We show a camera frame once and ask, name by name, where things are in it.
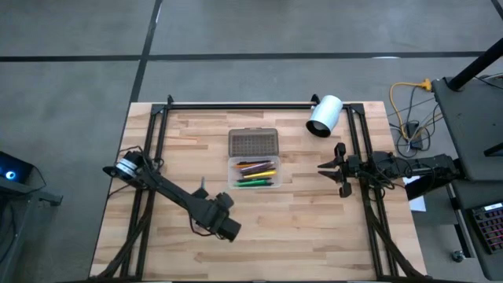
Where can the dark grey equipment stand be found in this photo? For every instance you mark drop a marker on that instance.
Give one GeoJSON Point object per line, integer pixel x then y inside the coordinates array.
{"type": "Point", "coordinates": [23, 192]}

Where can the green marker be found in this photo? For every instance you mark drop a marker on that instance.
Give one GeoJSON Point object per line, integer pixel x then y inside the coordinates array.
{"type": "Point", "coordinates": [251, 183]}

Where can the purple pen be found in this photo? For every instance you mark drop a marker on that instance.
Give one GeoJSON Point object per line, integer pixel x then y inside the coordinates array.
{"type": "Point", "coordinates": [263, 166]}

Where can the white cylindrical lamp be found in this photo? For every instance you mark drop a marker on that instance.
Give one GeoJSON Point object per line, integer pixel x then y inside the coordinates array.
{"type": "Point", "coordinates": [326, 112]}

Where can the black pole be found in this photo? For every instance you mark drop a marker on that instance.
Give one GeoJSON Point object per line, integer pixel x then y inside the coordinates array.
{"type": "Point", "coordinates": [475, 65]}

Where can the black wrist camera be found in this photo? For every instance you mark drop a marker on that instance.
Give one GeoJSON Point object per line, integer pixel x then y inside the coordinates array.
{"type": "Point", "coordinates": [230, 230]}
{"type": "Point", "coordinates": [353, 160]}

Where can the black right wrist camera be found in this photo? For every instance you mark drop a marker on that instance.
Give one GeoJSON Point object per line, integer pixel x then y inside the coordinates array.
{"type": "Point", "coordinates": [353, 160]}

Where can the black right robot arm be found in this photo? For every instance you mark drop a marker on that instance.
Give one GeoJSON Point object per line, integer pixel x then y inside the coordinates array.
{"type": "Point", "coordinates": [424, 167]}

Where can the black computer with blue light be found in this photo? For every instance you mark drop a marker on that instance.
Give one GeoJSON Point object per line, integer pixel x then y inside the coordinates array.
{"type": "Point", "coordinates": [19, 167]}

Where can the clear plastic supply box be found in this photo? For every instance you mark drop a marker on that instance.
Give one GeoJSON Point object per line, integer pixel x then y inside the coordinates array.
{"type": "Point", "coordinates": [278, 184]}

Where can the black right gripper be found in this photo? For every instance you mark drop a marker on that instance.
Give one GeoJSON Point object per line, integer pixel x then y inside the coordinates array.
{"type": "Point", "coordinates": [355, 173]}

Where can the caster wheel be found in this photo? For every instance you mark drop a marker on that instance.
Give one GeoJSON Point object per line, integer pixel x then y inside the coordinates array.
{"type": "Point", "coordinates": [457, 256]}

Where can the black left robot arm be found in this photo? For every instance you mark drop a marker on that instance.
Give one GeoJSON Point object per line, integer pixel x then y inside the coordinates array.
{"type": "Point", "coordinates": [173, 192]}

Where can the dark grey keyboard desk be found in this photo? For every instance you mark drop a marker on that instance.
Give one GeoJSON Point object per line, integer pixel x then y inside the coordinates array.
{"type": "Point", "coordinates": [491, 271]}

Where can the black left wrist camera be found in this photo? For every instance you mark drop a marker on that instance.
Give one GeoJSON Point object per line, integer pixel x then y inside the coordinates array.
{"type": "Point", "coordinates": [230, 230]}

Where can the yellow highlighter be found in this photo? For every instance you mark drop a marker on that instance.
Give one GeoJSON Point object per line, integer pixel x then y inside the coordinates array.
{"type": "Point", "coordinates": [261, 174]}

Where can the keyboard with red backlight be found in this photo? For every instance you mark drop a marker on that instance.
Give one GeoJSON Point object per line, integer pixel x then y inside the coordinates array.
{"type": "Point", "coordinates": [489, 228]}

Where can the black desk leg bar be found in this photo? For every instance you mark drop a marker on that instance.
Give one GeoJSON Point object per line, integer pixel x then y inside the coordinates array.
{"type": "Point", "coordinates": [432, 184]}

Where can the white paper sheet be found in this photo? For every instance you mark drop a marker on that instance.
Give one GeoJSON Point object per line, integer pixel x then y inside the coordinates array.
{"type": "Point", "coordinates": [418, 204]}

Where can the black power brick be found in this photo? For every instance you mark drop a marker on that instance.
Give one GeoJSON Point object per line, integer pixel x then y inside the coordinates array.
{"type": "Point", "coordinates": [413, 131]}

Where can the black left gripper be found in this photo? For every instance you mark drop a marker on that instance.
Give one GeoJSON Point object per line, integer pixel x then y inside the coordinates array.
{"type": "Point", "coordinates": [214, 216]}

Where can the grey supply box lid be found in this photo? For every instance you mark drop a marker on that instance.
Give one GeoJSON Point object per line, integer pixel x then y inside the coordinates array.
{"type": "Point", "coordinates": [245, 141]}

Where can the black aluminium frame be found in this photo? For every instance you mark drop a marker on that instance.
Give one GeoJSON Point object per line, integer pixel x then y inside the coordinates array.
{"type": "Point", "coordinates": [255, 106]}

